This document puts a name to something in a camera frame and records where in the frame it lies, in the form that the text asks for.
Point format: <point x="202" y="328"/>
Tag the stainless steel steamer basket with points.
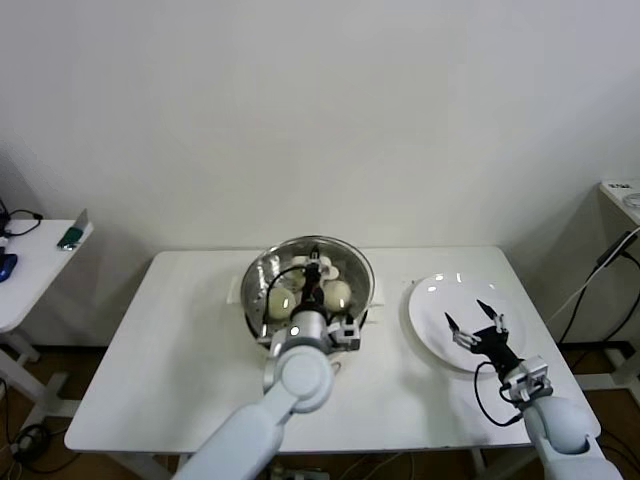
<point x="252" y="315"/>

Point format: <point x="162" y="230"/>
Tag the floor power strip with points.
<point x="302" y="474"/>

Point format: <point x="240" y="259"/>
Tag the white round plate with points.
<point x="430" y="320"/>

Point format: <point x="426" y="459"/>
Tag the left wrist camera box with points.
<point x="347" y="335"/>

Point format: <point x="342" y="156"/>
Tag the white side table rounded top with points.
<point x="35" y="280"/>

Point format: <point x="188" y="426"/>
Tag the clear round plastic container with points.
<point x="632" y="201"/>

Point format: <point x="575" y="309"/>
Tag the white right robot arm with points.
<point x="555" y="420"/>

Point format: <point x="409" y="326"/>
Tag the green silver handheld tool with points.
<point x="72" y="232"/>

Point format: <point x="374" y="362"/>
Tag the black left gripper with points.
<point x="312" y="292"/>

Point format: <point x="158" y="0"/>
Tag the blue small device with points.
<point x="6" y="266"/>

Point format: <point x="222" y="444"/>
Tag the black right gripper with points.
<point x="492" y="347"/>

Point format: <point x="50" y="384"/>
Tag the white electric cooker pot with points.
<point x="378" y="292"/>

